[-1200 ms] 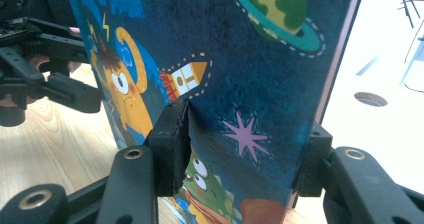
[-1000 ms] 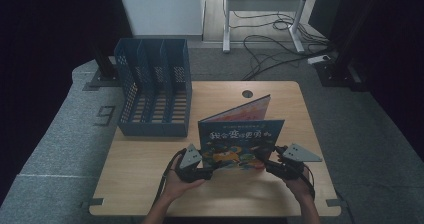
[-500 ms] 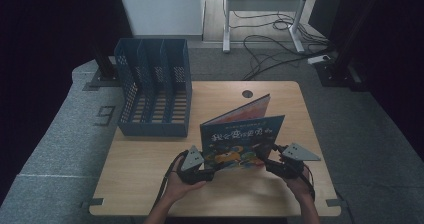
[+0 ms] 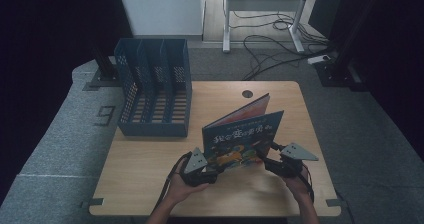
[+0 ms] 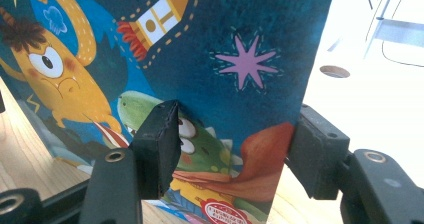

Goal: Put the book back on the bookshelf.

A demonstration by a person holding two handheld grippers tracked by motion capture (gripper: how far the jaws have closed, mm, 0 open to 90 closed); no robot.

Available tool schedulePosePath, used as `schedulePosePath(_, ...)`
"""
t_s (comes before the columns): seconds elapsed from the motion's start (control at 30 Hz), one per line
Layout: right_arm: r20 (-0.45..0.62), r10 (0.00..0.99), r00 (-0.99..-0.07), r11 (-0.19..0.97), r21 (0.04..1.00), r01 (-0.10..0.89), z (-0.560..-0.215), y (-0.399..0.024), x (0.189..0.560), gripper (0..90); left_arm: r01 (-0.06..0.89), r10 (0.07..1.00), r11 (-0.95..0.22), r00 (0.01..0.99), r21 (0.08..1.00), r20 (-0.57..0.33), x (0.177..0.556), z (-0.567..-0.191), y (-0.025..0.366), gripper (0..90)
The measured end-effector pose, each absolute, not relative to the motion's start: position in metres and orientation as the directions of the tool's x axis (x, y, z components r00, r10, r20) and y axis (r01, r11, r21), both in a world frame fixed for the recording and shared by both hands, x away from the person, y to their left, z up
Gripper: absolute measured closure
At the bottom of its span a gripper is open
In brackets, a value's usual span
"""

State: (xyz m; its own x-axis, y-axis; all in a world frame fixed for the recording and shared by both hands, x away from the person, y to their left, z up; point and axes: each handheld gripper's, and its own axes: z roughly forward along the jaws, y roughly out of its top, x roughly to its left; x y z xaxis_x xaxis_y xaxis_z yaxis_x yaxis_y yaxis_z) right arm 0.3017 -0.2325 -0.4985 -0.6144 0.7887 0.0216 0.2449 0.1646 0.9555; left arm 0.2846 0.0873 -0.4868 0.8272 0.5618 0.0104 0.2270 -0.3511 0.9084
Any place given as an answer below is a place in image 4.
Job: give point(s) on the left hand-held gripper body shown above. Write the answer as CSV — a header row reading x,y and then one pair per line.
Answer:
x,y
196,170

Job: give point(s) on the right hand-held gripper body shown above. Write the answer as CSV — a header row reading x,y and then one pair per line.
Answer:
x,y
290,160

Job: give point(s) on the blue picture book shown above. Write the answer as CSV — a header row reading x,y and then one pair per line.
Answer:
x,y
238,140

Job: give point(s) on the blue plastic book rack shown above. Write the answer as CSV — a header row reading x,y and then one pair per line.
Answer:
x,y
151,117

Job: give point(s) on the person's left hand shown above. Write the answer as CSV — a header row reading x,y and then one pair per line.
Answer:
x,y
181,189

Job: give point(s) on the person's right hand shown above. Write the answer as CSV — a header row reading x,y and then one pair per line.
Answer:
x,y
298,185

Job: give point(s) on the white power strip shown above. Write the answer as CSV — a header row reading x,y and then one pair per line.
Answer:
x,y
318,59

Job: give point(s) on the large black metal stand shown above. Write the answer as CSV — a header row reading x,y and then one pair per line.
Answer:
x,y
340,60

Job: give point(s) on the slim black metal stand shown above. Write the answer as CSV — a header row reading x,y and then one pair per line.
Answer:
x,y
105,67

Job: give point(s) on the white panel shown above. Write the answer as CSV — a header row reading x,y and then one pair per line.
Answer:
x,y
160,9

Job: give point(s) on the white metal desk frame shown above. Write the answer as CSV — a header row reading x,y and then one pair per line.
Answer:
x,y
263,4

